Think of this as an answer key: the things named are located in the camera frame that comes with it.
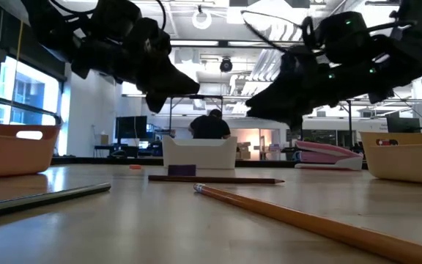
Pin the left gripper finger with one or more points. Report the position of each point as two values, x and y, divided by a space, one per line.
176 69
163 86

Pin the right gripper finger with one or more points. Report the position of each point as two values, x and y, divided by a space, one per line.
275 91
288 106

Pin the orange eraser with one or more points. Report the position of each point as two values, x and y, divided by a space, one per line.
135 166

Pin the purple eraser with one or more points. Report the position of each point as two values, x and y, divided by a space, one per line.
181 170

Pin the brown pencil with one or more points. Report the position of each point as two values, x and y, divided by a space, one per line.
214 179

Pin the orange pencil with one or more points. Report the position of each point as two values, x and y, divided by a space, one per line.
306 219

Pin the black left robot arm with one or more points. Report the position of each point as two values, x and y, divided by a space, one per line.
57 25

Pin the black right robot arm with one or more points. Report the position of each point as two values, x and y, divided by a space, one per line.
412 44

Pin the ceiling light strip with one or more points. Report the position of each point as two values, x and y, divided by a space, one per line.
196 43

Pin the black ceiling spotlight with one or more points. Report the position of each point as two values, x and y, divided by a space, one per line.
226 65

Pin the black computer monitor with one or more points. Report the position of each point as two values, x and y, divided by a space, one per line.
130 127
403 124

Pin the pink white stapler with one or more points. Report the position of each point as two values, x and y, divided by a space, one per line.
324 155

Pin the stacked cardboard boxes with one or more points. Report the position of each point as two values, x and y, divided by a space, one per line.
244 150

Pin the person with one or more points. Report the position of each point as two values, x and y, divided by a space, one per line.
209 128

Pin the dark office desk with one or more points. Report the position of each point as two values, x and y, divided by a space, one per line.
123 150

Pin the white plastic bin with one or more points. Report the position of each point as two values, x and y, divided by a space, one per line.
200 154

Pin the small cardboard box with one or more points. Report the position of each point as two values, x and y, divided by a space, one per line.
104 139

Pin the large window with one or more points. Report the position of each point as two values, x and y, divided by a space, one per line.
31 91

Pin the yellow plastic bin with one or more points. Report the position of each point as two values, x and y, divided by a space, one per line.
405 165

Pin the orange plastic bin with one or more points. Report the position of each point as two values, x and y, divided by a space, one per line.
6 157

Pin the black metal rig frame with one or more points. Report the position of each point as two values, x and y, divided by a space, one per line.
196 97
349 121

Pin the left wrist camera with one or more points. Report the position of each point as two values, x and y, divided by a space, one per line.
117 18

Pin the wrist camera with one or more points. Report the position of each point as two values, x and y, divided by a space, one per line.
343 36
117 18

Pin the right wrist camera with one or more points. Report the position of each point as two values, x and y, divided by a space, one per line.
343 36

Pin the black aluminium table frame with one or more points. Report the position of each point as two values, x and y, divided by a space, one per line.
86 160

